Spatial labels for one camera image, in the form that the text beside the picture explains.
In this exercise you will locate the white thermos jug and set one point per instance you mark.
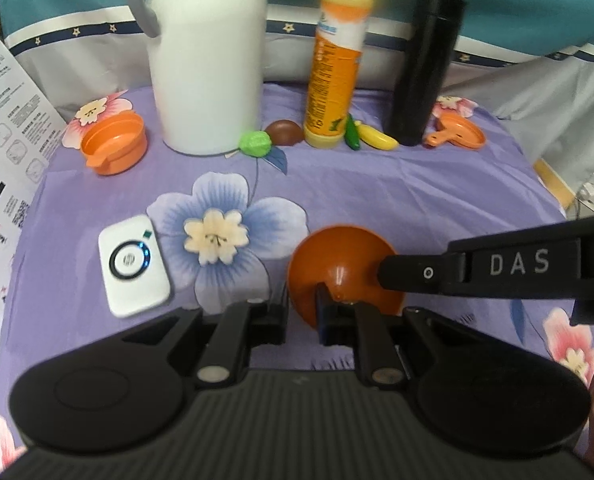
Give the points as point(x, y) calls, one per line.
point(206, 65)

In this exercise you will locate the black tall flask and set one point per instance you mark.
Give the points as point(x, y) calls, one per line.
point(435, 28)

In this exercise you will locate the orange toy pot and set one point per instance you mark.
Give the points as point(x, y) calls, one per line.
point(115, 144)

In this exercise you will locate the orange toy frying pan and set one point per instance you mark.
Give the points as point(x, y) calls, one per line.
point(457, 130)

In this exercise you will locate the purple floral tablecloth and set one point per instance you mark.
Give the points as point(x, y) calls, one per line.
point(417, 199)

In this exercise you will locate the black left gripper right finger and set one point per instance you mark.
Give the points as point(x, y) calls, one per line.
point(361, 327)

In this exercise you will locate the green toy cucumber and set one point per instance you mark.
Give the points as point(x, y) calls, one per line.
point(351, 134)

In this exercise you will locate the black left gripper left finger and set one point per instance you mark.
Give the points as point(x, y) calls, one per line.
point(230, 337)

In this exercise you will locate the orange yellow detergent bottle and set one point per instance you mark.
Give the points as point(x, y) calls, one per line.
point(339, 38)

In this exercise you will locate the yellow toy banana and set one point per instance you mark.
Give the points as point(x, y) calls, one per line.
point(375, 138)

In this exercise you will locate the green toy vegetable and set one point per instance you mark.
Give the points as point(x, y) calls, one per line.
point(255, 144)

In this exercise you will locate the brown toy half ball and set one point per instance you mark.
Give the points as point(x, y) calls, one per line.
point(284, 132)

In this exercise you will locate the orange-red plastic bowl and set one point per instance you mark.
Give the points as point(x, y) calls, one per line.
point(345, 259)

